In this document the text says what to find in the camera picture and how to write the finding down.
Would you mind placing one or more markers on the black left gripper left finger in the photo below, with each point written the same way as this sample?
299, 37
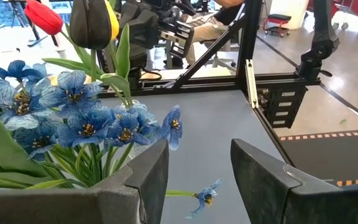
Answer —
135, 193

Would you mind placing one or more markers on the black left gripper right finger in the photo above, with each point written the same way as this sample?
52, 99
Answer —
272, 193

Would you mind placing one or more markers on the black artificial tulip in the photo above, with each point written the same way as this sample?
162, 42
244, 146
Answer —
90, 25

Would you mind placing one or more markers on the red artificial tulip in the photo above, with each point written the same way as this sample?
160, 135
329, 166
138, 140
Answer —
43, 17

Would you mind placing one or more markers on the black orange-striped floor mat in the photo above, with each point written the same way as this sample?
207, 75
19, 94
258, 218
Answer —
322, 155

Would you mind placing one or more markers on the loose blue flower sprig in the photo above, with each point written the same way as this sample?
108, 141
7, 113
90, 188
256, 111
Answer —
207, 196

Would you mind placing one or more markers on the office chair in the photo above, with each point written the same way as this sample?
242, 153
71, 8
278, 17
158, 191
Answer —
219, 60

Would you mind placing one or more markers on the red stool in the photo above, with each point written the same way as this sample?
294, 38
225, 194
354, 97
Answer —
277, 18

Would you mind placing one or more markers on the person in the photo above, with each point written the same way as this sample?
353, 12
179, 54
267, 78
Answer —
210, 26

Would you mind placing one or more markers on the white bin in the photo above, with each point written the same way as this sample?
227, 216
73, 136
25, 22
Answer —
291, 9

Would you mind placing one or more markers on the red tool cart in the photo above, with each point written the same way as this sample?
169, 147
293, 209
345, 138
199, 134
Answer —
353, 6

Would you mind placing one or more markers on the black slotted bracket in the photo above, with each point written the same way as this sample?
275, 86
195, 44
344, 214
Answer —
286, 105

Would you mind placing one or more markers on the silver metal bracket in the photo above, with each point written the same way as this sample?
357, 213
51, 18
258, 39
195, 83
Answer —
252, 84

